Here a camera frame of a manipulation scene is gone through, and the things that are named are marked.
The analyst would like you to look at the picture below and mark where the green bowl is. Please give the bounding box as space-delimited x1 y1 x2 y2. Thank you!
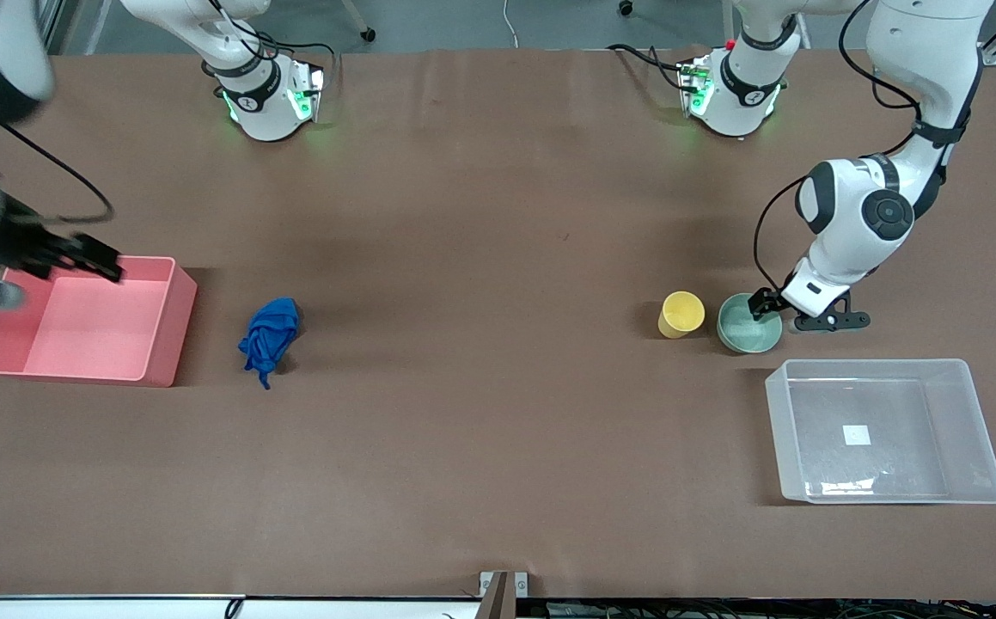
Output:
717 293 784 354

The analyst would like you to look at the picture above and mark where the yellow cup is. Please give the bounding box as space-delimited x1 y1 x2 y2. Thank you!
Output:
657 291 706 339

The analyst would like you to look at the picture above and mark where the blue cloth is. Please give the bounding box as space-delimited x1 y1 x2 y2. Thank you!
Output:
238 297 301 390

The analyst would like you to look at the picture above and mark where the clear plastic box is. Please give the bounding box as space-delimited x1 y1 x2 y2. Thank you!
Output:
765 359 996 505

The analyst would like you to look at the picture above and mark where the pink plastic bin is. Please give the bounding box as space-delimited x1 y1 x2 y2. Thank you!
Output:
0 256 199 388

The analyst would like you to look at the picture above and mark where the brown table cover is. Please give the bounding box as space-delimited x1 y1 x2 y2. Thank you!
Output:
0 47 996 601

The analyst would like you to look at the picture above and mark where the chair caster with leg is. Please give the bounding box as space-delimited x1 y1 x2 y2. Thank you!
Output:
341 0 376 43

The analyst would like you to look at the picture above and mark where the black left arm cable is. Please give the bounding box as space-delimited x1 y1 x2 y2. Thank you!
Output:
753 0 924 297

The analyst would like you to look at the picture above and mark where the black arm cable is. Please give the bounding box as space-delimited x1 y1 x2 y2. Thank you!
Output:
0 120 114 226
753 0 924 297

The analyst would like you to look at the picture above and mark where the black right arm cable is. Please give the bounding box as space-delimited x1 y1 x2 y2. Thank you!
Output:
0 120 114 226

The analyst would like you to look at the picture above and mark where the aluminium frame profile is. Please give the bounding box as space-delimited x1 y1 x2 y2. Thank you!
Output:
38 0 113 57

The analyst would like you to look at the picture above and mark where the black left base cable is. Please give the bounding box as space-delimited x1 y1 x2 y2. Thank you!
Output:
607 43 692 91

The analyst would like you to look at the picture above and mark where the black base cable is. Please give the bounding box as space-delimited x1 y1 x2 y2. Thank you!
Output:
253 30 342 83
607 43 692 91

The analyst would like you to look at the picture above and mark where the black right base cable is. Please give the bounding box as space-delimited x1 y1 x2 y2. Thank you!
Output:
253 30 342 83

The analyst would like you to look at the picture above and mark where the metal table edge bracket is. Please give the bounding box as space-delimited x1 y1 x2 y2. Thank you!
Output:
479 571 529 619

